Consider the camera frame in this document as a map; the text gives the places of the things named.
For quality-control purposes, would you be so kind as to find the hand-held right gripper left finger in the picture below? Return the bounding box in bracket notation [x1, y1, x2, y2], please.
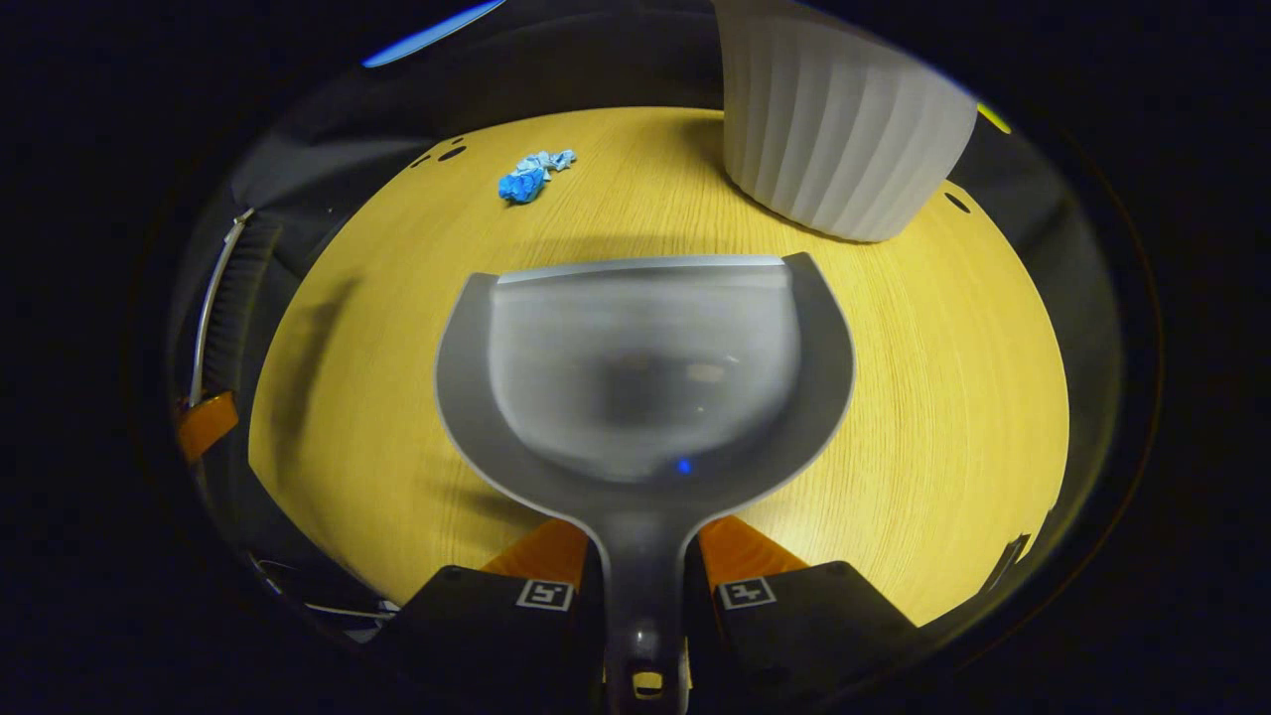
[377, 516, 609, 715]

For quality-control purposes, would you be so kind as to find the dark blue paper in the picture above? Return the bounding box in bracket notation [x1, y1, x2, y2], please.
[497, 167, 548, 206]

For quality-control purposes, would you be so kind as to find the grey dustpan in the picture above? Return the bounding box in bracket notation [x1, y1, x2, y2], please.
[434, 252, 856, 715]

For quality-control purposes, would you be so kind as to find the small grey broom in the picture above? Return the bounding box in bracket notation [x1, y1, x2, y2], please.
[187, 207, 287, 406]

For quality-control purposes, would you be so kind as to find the white ribbed garbage bin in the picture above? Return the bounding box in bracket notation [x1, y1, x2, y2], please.
[713, 0, 980, 244]

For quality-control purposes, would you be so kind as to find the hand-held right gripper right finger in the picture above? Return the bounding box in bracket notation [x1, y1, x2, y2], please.
[683, 514, 921, 715]

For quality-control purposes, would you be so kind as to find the wooden desktop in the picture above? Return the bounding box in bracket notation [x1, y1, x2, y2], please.
[248, 106, 1071, 629]

